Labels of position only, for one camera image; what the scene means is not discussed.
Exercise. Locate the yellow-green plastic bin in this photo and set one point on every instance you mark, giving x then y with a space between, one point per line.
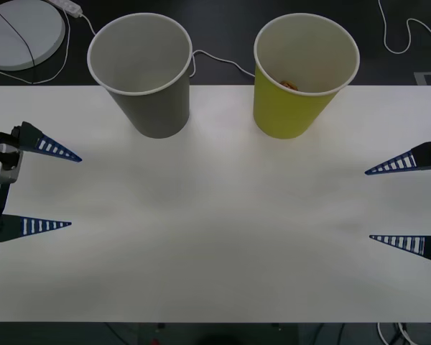
283 115

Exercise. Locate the grey plastic bin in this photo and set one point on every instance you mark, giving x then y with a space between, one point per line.
158 115

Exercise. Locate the white power strip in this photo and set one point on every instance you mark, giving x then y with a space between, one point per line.
68 6

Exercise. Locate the round white disc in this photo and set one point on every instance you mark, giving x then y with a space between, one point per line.
43 32

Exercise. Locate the gold drink can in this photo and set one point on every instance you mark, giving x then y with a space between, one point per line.
289 85

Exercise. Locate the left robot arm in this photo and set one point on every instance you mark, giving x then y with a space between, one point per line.
3 172

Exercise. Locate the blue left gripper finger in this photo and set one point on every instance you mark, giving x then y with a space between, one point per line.
30 138
10 228

